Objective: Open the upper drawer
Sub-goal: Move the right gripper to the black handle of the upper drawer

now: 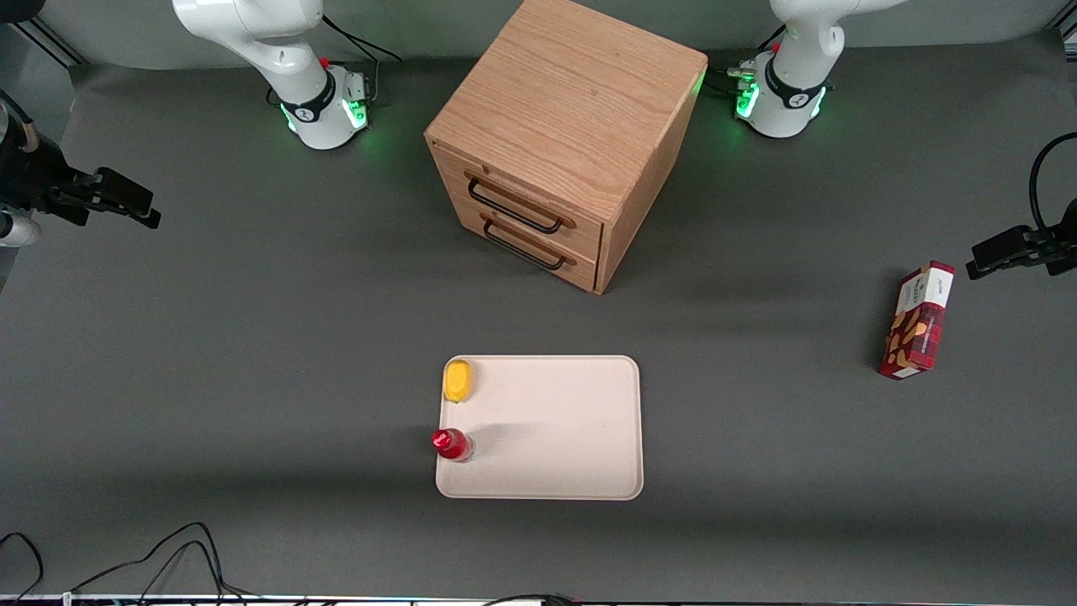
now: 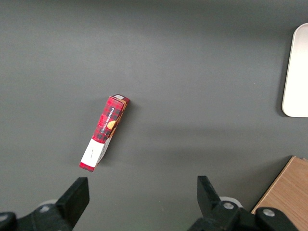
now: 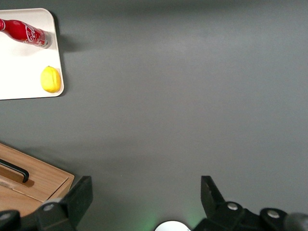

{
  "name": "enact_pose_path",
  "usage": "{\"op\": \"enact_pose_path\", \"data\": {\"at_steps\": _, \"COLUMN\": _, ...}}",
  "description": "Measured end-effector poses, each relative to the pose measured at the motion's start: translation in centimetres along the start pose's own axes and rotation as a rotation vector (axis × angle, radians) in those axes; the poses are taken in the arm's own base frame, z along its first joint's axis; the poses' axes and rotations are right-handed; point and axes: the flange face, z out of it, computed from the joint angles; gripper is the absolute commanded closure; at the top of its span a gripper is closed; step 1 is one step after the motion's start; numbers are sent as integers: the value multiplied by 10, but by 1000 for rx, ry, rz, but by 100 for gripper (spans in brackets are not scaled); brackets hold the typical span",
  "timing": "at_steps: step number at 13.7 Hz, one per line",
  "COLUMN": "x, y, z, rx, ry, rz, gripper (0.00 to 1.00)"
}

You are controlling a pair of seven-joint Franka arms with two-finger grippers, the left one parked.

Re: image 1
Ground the long black floor cable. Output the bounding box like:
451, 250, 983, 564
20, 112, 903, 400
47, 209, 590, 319
69, 522, 270, 606

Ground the short black curved cable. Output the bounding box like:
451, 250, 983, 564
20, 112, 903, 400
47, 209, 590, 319
0, 532, 45, 603

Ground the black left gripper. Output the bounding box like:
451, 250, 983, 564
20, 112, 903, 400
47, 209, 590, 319
965, 198, 1077, 281

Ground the black looped cable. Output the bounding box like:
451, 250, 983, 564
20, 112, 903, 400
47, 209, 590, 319
1029, 131, 1077, 238

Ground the oak drawer with handle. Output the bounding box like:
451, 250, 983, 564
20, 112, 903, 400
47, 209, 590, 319
431, 141, 605, 260
454, 195, 600, 293

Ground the red plaid snack box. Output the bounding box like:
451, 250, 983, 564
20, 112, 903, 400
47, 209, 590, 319
878, 261, 957, 381

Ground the black cable at arm base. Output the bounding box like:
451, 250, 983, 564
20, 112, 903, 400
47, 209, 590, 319
321, 13, 404, 102

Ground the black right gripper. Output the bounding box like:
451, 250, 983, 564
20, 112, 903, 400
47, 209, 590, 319
0, 91, 162, 230

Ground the beige plastic tray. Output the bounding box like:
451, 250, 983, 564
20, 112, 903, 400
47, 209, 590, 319
435, 354, 645, 502

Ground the red capped small bottle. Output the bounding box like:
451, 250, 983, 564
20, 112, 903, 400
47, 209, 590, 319
431, 428, 475, 463

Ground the oak wooden drawer cabinet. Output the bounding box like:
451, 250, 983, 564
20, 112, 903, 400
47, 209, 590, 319
424, 0, 709, 296

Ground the yellow plastic toy fruit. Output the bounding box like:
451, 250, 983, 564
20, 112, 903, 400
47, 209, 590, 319
443, 359, 474, 404

